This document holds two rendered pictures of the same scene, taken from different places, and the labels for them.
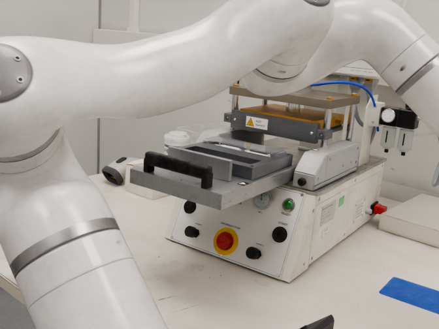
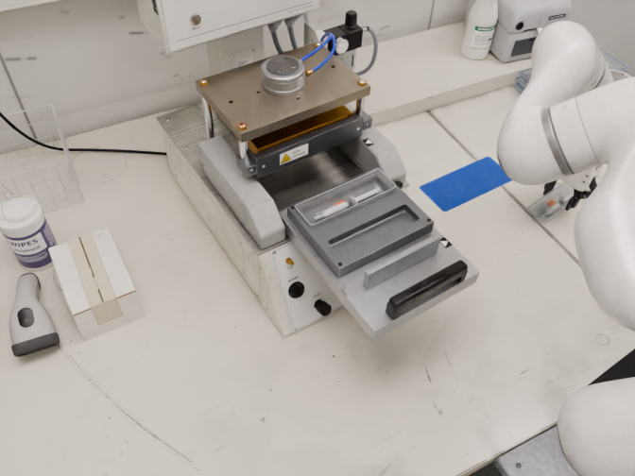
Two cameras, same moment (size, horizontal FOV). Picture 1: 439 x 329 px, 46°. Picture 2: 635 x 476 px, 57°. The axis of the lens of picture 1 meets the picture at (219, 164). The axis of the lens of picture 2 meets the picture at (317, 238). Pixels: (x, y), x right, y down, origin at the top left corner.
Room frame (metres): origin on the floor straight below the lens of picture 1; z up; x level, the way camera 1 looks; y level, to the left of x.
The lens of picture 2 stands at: (0.87, 0.66, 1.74)
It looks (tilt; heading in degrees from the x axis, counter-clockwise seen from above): 49 degrees down; 292
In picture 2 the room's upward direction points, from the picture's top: 2 degrees clockwise
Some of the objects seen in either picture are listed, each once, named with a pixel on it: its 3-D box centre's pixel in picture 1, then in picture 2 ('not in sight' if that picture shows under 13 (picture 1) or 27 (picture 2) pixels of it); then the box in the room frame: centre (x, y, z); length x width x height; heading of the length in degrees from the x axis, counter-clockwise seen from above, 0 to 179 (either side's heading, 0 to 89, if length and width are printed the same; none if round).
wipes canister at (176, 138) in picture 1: (176, 153); (28, 233); (1.70, 0.15, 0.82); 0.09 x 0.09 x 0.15
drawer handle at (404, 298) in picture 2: (177, 168); (427, 288); (0.90, 0.08, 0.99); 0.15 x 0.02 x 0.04; 56
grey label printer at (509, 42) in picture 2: not in sight; (516, 13); (0.95, -1.09, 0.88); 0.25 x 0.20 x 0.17; 133
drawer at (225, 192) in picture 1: (219, 166); (374, 240); (1.02, 0.00, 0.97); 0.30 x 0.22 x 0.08; 146
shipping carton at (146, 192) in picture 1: (160, 175); (96, 281); (1.52, 0.18, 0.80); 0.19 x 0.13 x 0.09; 139
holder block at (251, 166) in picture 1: (232, 156); (359, 218); (1.06, -0.03, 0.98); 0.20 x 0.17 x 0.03; 56
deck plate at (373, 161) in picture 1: (293, 160); (276, 149); (1.30, -0.19, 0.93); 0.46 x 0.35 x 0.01; 146
